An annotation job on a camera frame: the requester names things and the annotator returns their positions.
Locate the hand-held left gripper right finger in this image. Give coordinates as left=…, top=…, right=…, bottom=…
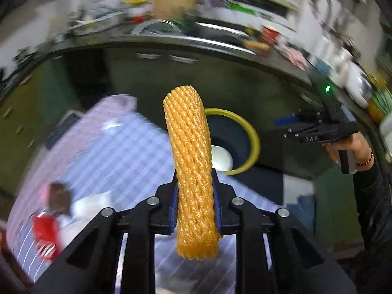
left=211, top=170, right=359, bottom=294

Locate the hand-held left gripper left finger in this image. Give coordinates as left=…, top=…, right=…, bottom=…
left=31, top=170, right=180, bottom=294

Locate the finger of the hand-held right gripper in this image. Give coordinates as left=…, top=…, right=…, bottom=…
left=274, top=110, right=325, bottom=130

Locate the yellow-rimmed trash bin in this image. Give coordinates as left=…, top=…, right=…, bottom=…
left=204, top=108, right=261, bottom=176

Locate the orange foam fruit net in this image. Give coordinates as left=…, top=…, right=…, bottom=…
left=163, top=85, right=221, bottom=261

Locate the red and white drink carton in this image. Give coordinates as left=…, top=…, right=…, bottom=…
left=32, top=214, right=62, bottom=262

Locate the person's right forearm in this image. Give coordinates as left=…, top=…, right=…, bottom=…
left=346, top=159, right=392, bottom=294

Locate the person's right hand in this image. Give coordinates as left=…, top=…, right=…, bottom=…
left=325, top=133, right=375, bottom=168

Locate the yellow container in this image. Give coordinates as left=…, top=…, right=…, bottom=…
left=367, top=76, right=388, bottom=121

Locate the white rounded appliance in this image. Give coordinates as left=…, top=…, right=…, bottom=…
left=344, top=63, right=373, bottom=108
left=379, top=118, right=392, bottom=163

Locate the white round container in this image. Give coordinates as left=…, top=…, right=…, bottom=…
left=211, top=145, right=234, bottom=172

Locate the white paper towel roll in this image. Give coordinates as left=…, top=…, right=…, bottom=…
left=60, top=191, right=115, bottom=242

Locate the checked blue tablecloth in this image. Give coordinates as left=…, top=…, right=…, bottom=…
left=6, top=95, right=285, bottom=294

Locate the steel kitchen sink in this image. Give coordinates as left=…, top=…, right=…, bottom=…
left=184, top=21, right=252, bottom=46

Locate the brown woven basket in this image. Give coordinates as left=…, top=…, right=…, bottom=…
left=49, top=182, right=73, bottom=215

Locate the wooden cutting board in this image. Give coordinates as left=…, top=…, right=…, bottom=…
left=151, top=0, right=196, bottom=19

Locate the curved metal faucet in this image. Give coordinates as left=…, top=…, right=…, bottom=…
left=130, top=18, right=183, bottom=36

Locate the green drawer cabinet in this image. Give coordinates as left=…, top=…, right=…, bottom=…
left=0, top=52, right=85, bottom=190

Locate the metal dish rack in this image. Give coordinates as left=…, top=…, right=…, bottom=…
left=69, top=11, right=127, bottom=36

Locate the beaded bracelet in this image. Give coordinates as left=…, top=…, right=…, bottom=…
left=356, top=147, right=375, bottom=166

